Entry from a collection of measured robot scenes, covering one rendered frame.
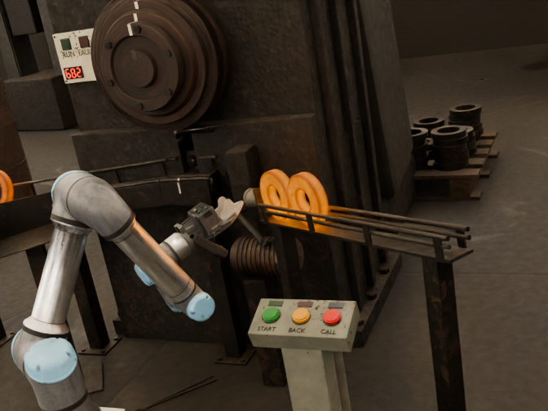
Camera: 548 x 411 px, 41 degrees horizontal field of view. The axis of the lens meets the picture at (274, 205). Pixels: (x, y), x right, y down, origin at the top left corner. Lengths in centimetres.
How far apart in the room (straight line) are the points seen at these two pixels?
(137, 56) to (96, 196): 71
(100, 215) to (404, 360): 127
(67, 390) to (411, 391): 113
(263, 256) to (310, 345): 69
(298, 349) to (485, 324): 121
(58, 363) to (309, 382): 59
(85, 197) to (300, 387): 68
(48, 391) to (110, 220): 43
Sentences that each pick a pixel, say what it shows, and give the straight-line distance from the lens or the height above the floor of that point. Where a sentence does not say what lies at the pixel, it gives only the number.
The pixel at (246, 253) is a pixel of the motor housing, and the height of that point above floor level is 50.
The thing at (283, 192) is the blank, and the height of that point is 73.
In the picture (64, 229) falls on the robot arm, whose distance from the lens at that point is 188.
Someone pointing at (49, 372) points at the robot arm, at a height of 57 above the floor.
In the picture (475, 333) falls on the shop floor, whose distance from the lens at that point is 272.
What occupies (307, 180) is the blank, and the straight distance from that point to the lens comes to 199.
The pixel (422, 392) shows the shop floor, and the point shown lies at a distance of 244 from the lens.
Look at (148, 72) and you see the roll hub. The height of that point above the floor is 110.
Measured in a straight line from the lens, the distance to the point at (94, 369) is 293.
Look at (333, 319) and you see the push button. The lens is 164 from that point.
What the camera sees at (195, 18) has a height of 124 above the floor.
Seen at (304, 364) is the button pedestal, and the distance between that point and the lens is 171.
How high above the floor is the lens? 140
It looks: 19 degrees down
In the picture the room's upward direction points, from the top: 10 degrees counter-clockwise
